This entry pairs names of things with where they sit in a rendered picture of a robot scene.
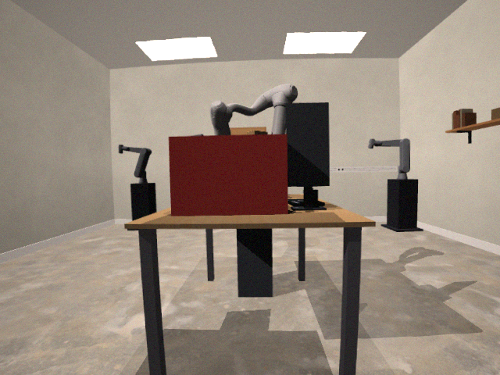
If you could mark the red tool chest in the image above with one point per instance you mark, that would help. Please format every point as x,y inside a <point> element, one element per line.
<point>226,175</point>

